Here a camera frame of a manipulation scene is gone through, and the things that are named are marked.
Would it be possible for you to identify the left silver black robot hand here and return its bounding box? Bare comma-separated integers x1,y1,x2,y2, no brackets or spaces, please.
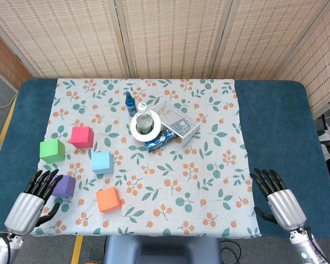
4,169,64,236

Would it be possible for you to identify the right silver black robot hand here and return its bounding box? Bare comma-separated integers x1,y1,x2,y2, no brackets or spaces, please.
249,168,307,231

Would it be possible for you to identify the purple foam cube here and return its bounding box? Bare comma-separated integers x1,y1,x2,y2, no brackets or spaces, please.
51,174,76,198

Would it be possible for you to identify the green foam cube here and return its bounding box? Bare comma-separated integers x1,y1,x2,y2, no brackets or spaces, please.
39,138,66,163

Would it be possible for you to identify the orange foam cube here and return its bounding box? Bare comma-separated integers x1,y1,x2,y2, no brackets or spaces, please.
95,186,122,214

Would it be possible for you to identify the light blue foam cube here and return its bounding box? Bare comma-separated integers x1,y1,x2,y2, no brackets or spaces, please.
91,151,114,174

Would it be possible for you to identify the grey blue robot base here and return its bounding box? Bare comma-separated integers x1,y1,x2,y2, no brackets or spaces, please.
103,235,223,264

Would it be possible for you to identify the blue felt table cover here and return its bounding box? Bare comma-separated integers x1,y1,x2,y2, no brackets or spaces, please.
0,78,330,239

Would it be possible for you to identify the pink foam cube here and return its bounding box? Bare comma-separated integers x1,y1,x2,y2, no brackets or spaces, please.
70,125,95,149

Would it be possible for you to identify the floral patterned tablecloth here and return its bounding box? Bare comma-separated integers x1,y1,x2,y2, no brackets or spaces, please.
22,78,262,238

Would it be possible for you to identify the white mesh tray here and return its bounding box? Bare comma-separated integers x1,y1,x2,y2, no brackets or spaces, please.
149,99,201,148

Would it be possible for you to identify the blue tissue pack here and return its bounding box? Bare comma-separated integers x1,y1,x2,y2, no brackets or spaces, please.
143,128,177,153

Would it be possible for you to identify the beige woven screen panel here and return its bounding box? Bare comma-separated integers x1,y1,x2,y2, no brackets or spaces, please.
211,0,330,80
0,0,127,79
274,0,330,116
115,0,233,80

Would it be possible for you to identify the white tape roll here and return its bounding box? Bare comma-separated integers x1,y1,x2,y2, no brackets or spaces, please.
130,109,163,142

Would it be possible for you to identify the clear plastic water bottle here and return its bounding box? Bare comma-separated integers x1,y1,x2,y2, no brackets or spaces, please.
135,102,155,135

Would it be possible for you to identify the small blue spray bottle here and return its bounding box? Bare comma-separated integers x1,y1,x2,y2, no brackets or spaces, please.
125,91,138,117

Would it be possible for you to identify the brown woven screen panel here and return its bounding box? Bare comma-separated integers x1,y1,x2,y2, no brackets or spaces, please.
0,24,34,91

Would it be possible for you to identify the black floor cable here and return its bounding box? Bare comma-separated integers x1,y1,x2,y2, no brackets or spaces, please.
219,239,242,264

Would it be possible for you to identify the white floor cable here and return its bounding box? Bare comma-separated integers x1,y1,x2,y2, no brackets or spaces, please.
0,93,19,110

